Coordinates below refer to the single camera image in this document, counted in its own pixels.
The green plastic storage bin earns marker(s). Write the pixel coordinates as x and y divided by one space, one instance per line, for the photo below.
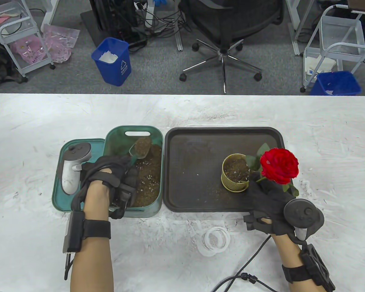
115 140

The clear round plastic piece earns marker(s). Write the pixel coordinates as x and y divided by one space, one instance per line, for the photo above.
231 220

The white power strip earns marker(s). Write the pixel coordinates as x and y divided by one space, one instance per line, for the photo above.
149 12

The aluminium rail piece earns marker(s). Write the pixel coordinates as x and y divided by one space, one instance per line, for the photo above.
179 41

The red artificial rose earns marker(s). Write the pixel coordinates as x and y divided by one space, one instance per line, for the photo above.
278 164

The teal plastic bin lid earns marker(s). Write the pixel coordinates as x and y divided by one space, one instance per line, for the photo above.
64 200

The white rolling cart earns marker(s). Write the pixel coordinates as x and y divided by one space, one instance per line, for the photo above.
340 33
9 7

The green garden trowel scoop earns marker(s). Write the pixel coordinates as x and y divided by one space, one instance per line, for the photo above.
140 156

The brown potting mix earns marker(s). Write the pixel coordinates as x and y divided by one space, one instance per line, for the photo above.
150 182
142 146
236 170

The yellow ribbed flower pot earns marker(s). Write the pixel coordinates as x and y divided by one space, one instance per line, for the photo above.
234 185

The white box in cart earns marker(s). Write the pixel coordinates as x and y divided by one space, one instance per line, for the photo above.
319 65

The dark grey right controller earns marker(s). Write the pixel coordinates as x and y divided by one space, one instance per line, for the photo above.
302 214

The blue bin with white symbol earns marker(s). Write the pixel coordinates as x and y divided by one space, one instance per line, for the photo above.
111 71

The person's left hand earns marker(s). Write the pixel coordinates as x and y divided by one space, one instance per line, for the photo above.
109 170

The black office chair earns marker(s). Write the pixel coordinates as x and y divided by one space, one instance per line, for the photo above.
231 21

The person's right hand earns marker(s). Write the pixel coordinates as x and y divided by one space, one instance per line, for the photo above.
269 205

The grey and white left controller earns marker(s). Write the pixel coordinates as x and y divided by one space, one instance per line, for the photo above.
70 176

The person's left forearm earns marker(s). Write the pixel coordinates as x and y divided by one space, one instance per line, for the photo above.
92 258

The person's right forearm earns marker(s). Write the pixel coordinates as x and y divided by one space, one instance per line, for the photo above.
287 249

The black lattice wrist mount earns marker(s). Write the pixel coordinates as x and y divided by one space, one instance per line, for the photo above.
318 267

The black labelled wrist box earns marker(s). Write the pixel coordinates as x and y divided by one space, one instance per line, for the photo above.
74 232

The black floor mat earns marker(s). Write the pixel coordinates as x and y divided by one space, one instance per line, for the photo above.
91 27

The dark brown plastic tray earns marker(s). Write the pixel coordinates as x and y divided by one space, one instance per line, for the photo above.
194 170

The white desk leg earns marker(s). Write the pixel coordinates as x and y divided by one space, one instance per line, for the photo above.
50 15
296 30

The pink plastic bag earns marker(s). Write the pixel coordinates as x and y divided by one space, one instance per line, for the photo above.
60 42
29 50

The black computer tower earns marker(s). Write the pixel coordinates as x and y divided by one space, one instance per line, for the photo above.
109 15

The plain blue waste bin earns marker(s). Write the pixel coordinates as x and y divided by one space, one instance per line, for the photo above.
337 83

